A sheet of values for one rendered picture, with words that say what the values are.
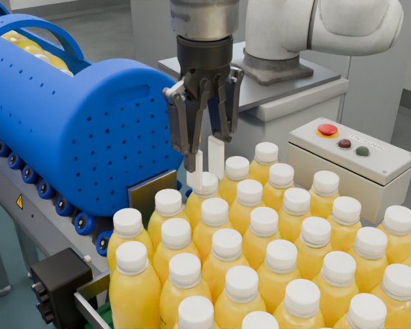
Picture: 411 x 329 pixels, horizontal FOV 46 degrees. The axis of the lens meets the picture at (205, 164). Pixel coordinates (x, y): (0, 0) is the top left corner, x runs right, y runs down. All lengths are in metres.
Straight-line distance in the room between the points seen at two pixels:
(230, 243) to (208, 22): 0.28
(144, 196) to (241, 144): 0.58
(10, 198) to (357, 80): 1.80
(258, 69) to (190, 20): 0.76
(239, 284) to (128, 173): 0.38
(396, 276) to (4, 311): 1.76
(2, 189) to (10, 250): 1.22
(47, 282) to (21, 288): 1.49
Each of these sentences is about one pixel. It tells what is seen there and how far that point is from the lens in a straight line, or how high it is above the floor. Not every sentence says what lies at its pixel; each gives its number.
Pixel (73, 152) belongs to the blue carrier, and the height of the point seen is 1.12.
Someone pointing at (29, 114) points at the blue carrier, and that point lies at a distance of 0.88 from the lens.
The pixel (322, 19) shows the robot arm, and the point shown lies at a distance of 1.28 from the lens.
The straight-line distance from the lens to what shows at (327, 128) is 0.90.
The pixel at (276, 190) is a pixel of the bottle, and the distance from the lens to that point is 0.78.
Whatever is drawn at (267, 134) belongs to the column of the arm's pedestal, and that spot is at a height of 0.91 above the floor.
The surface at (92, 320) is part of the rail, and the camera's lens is 0.74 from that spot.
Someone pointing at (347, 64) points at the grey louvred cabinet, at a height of 0.72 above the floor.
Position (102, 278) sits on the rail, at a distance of 0.78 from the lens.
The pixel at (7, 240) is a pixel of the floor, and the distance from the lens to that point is 2.51.
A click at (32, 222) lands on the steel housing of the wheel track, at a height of 0.87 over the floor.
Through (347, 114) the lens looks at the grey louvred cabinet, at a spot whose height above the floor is 0.45.
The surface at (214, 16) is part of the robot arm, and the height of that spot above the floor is 1.36.
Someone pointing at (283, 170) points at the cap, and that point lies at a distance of 0.78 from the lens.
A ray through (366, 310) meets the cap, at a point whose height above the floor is 1.10.
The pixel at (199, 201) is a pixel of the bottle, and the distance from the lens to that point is 0.75.
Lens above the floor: 1.52
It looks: 32 degrees down
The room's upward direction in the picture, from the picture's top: straight up
